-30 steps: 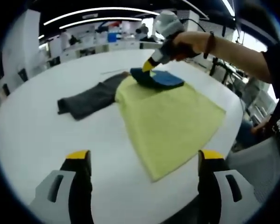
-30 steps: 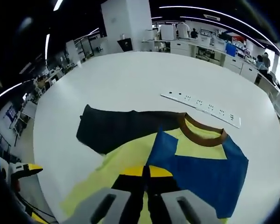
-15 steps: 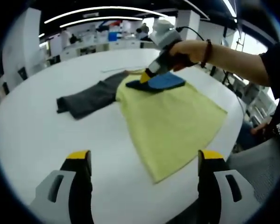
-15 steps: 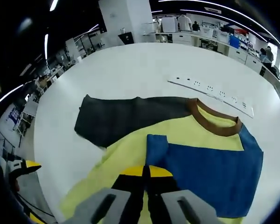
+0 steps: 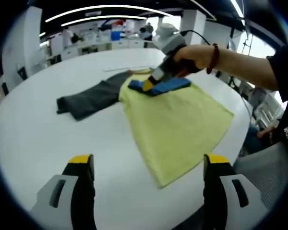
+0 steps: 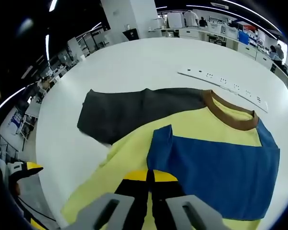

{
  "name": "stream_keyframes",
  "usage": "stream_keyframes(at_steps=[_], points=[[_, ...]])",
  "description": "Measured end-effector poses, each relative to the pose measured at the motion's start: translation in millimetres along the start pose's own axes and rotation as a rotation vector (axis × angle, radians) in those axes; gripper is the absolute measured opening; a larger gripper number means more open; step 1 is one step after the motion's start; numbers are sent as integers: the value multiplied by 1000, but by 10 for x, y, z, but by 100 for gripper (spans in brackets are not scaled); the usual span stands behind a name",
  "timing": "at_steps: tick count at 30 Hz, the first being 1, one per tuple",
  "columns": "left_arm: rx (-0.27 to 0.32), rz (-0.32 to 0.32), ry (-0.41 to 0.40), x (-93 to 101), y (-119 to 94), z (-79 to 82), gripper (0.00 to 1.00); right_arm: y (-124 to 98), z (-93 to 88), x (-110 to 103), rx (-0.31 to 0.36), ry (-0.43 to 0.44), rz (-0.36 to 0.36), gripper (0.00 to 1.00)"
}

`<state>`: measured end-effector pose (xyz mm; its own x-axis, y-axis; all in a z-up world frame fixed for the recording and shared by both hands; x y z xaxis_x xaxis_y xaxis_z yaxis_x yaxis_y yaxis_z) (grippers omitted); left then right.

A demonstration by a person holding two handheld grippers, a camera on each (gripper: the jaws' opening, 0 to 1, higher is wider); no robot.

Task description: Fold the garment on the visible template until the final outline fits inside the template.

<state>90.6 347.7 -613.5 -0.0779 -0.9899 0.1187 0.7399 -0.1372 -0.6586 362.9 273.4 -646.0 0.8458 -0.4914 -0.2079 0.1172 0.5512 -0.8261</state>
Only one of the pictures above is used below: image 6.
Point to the yellow blue grey garment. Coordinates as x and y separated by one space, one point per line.
206 163

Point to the person's left hand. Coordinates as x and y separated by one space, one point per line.
18 188

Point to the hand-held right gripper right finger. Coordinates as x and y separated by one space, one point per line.
182 213

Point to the white table socket strip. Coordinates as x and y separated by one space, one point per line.
220 80

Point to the black floor bin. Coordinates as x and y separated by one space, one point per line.
131 34

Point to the blue box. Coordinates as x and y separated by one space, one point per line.
243 37

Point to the white cabinet counter row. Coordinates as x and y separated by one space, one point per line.
189 33

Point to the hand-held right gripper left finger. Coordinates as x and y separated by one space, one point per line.
110 213

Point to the white pillar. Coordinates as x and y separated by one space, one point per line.
129 16

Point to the white box appliance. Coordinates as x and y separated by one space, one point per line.
175 21

